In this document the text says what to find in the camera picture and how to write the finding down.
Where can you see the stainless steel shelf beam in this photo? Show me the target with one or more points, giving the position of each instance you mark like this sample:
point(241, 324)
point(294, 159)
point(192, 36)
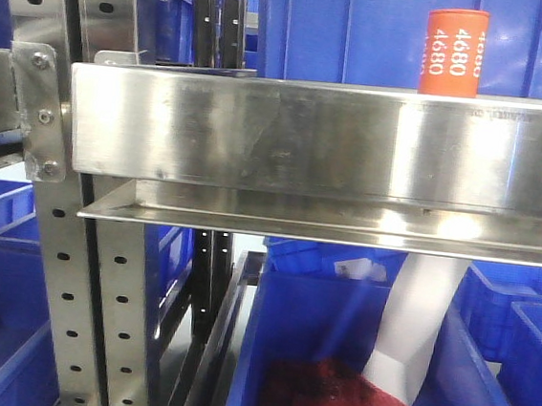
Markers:
point(367, 166)

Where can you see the large blue bin upper shelf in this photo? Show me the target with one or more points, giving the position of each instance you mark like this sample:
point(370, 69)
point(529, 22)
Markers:
point(380, 42)

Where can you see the perforated steel shelf upright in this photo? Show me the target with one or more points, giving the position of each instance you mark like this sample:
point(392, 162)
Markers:
point(99, 290)

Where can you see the black perforated rear upright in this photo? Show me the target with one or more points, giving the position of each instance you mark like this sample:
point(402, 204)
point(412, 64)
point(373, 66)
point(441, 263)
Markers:
point(209, 278)

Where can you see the blue bin with red bags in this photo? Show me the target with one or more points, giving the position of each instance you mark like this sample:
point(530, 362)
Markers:
point(309, 318)

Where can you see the blue bin lower right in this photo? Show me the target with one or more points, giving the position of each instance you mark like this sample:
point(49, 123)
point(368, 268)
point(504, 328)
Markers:
point(501, 306)

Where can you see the blue bin lower left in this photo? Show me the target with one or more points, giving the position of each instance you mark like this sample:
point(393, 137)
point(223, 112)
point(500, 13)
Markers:
point(27, 371)

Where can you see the steel corner bracket plate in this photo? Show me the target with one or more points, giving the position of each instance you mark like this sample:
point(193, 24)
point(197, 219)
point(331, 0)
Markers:
point(40, 107)

